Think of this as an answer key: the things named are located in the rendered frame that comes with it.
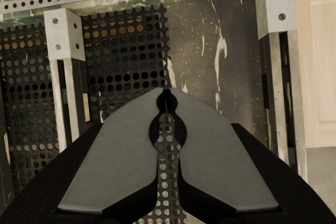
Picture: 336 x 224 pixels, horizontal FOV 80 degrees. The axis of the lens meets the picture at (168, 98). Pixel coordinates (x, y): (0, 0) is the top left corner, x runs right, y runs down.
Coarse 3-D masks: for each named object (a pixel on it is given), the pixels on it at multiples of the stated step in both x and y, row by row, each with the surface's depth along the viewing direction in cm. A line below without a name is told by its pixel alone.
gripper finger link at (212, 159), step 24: (168, 96) 12; (192, 96) 11; (192, 120) 9; (216, 120) 9; (192, 144) 8; (216, 144) 8; (240, 144) 8; (192, 168) 7; (216, 168) 7; (240, 168) 7; (192, 192) 6; (216, 192) 6; (240, 192) 6; (264, 192) 6; (216, 216) 6
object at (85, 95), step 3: (84, 93) 57; (84, 96) 56; (84, 99) 56; (87, 99) 58; (84, 102) 56; (87, 102) 58; (84, 105) 56; (87, 105) 57; (84, 108) 56; (87, 108) 57; (84, 111) 56; (87, 111) 57; (87, 114) 57; (87, 117) 57; (87, 120) 57
